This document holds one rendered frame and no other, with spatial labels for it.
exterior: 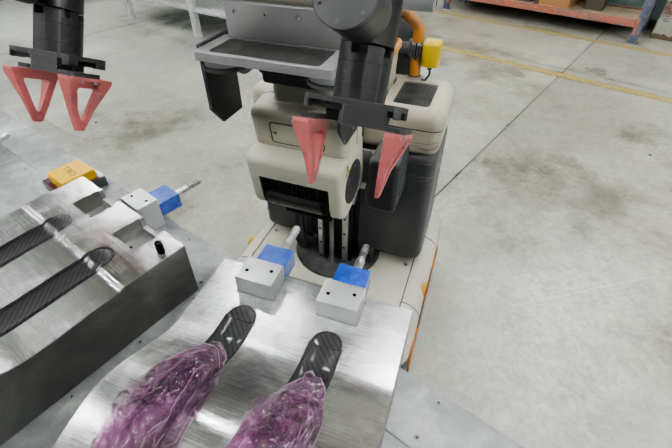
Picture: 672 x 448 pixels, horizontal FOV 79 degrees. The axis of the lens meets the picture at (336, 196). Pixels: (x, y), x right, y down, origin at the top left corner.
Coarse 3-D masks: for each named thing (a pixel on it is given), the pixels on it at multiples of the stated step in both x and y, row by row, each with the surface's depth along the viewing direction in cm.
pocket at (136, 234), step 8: (128, 224) 56; (136, 224) 57; (144, 224) 58; (120, 232) 56; (128, 232) 57; (136, 232) 58; (144, 232) 59; (152, 232) 57; (120, 240) 56; (128, 240) 57; (136, 240) 58; (144, 240) 58; (136, 248) 56
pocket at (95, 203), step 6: (96, 192) 62; (102, 192) 63; (84, 198) 61; (90, 198) 62; (96, 198) 63; (102, 198) 63; (78, 204) 61; (84, 204) 61; (90, 204) 62; (96, 204) 63; (102, 204) 64; (108, 204) 62; (114, 204) 62; (84, 210) 62; (90, 210) 63; (96, 210) 63; (102, 210) 63; (90, 216) 62
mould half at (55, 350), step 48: (48, 192) 62; (0, 240) 55; (48, 240) 54; (96, 240) 54; (0, 288) 48; (96, 288) 48; (144, 288) 50; (192, 288) 58; (48, 336) 43; (96, 336) 47; (0, 384) 40; (48, 384) 44; (0, 432) 42
